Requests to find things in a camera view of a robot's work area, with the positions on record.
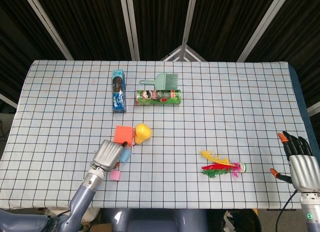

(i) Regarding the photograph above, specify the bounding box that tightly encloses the blue cookie box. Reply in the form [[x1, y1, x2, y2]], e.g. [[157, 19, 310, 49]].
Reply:
[[111, 69, 128, 114]]

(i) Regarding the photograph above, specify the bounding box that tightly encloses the blue-grey robot torso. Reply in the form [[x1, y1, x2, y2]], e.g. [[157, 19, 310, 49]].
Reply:
[[99, 208, 208, 232]]

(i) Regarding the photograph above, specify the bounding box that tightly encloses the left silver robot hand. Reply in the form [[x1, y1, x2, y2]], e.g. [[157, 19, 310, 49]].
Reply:
[[91, 139, 130, 172]]

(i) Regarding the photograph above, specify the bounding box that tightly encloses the big orange foam cube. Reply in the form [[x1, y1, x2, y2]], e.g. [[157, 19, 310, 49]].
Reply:
[[114, 125, 135, 146]]

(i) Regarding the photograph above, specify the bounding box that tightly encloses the white triangular frame base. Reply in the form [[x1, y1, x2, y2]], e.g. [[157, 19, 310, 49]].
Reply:
[[159, 43, 206, 62]]

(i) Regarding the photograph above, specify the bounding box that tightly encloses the black pleated curtain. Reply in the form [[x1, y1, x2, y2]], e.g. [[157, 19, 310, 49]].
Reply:
[[0, 0, 320, 113]]

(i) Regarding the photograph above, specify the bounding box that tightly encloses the colourful feather shuttlecock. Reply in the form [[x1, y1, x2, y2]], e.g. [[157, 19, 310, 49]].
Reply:
[[200, 150, 248, 179]]

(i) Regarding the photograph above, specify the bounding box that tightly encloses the green chips can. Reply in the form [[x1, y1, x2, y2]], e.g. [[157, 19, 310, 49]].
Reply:
[[135, 89, 182, 107]]

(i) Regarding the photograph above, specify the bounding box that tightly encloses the small pink foam cube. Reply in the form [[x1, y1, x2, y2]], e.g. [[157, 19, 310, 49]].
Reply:
[[109, 170, 122, 182]]

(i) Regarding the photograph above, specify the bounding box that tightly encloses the green plastic comb brush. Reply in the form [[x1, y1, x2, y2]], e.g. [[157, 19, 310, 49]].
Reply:
[[139, 72, 179, 90]]

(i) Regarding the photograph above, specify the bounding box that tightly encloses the yellow plastic pear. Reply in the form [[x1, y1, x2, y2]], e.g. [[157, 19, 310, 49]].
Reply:
[[132, 123, 152, 147]]

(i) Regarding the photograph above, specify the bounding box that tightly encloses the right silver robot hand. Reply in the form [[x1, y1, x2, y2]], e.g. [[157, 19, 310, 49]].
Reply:
[[269, 131, 320, 193]]

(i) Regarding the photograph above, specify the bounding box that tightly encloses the black right hand cable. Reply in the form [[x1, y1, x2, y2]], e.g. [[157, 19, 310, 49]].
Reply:
[[274, 189, 300, 232]]

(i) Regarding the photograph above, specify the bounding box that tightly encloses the white double frame post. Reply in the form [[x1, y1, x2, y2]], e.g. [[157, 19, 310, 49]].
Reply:
[[118, 0, 141, 60]]

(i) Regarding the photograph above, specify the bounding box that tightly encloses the blue foam cube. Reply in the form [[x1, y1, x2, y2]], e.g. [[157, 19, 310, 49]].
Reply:
[[119, 147, 132, 164]]

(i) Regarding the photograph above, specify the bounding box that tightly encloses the white metal frame post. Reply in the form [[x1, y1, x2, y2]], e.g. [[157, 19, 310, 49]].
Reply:
[[0, 93, 18, 108], [237, 0, 292, 62], [182, 0, 198, 45], [307, 102, 320, 116], [22, 0, 74, 60]]

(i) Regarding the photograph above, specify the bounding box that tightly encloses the white black-checked tablecloth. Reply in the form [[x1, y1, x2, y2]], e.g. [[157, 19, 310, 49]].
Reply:
[[0, 59, 313, 210]]

